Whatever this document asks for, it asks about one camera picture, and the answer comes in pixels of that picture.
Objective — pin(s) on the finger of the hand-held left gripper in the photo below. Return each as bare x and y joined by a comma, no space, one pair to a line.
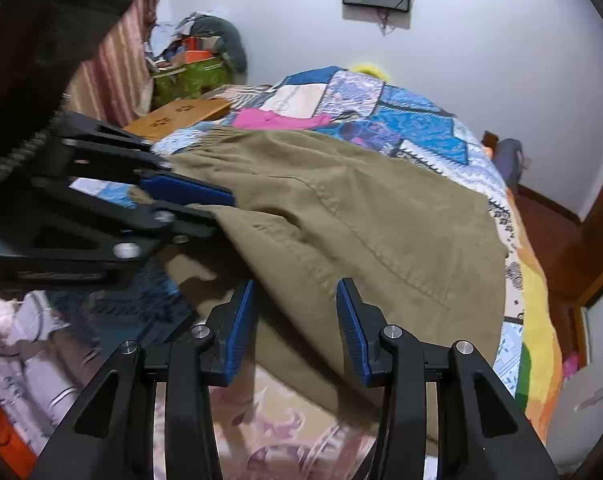
191,222
191,190

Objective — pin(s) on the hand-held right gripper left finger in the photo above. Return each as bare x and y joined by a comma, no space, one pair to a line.
239,332

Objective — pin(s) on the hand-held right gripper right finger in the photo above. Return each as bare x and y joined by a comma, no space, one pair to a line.
354,335

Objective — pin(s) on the khaki pants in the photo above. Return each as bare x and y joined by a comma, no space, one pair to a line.
361,210

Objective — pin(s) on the brown board with flower cutouts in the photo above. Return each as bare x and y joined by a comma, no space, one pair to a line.
181,112

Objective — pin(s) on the striped pink curtain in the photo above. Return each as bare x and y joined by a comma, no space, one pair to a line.
116,75

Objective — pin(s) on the green bag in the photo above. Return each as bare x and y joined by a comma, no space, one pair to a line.
191,80

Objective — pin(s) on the pink cloth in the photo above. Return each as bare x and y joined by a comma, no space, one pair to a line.
276,119

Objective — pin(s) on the orange cardboard box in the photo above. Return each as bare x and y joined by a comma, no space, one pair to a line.
199,50

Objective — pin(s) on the yellow cloth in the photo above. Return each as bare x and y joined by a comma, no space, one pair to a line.
369,70

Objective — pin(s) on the pile of white clothes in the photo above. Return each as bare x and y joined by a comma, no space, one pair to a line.
26,360

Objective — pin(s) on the blue patchwork quilt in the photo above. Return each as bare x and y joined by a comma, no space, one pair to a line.
411,115

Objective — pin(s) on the grey purple cloth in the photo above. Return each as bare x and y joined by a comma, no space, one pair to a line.
509,160

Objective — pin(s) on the white panel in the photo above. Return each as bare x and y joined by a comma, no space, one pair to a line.
586,410

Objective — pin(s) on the orange cloth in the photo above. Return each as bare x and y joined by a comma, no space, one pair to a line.
6,435

